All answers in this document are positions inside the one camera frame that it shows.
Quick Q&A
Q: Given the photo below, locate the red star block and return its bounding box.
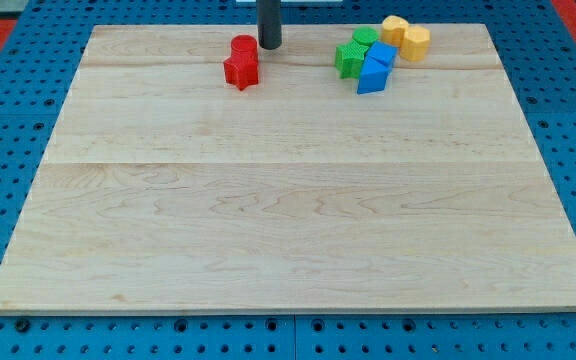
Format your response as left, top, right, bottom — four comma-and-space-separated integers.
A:
223, 54, 259, 91

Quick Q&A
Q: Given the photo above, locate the red circle block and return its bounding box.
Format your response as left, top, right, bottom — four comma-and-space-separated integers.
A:
230, 34, 258, 61

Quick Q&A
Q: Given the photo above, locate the green star block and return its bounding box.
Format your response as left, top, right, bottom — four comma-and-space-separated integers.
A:
335, 40, 369, 79

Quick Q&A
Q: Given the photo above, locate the blue wedge block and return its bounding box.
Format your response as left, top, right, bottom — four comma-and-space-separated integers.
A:
357, 57, 392, 94

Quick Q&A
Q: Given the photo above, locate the blue cube block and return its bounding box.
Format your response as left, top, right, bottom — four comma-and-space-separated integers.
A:
366, 41, 398, 70

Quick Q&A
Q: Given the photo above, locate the yellow hexagon block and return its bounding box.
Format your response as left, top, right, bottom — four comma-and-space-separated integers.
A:
400, 25, 431, 62

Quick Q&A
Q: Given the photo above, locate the light wooden board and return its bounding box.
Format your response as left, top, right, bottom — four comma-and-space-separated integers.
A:
0, 24, 576, 316

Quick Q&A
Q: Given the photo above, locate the green circle block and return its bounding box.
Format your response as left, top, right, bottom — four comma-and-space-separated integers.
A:
352, 26, 379, 47

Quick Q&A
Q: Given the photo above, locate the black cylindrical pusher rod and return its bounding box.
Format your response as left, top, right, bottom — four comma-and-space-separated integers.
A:
257, 0, 282, 50

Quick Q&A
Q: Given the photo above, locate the yellow round block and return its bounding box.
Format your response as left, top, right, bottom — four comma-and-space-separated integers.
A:
380, 15, 409, 47

